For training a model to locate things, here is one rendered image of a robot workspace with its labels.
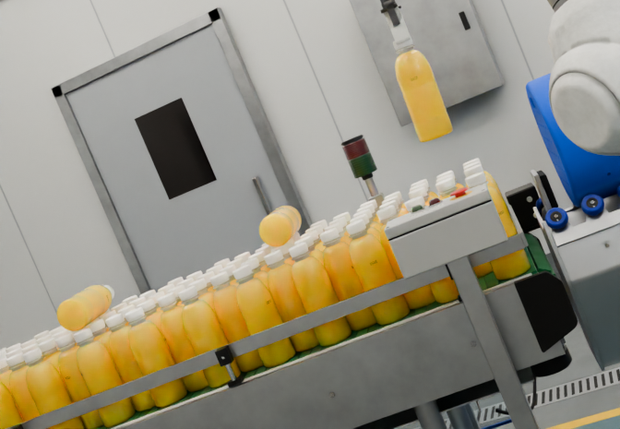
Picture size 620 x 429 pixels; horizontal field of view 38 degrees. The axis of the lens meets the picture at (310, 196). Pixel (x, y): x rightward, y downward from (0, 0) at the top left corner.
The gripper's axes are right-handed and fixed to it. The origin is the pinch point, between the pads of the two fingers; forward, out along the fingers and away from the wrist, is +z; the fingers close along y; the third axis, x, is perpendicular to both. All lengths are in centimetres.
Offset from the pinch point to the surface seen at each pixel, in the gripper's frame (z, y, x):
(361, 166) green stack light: 26, 43, 23
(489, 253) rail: 47.6, -11.2, -0.8
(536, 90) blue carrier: 22.4, 2.6, -20.9
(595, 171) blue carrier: 41.1, -3.0, -25.5
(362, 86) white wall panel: 2, 346, 45
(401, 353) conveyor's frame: 60, -14, 22
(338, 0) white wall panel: -49, 346, 39
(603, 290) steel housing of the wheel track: 64, -3, -19
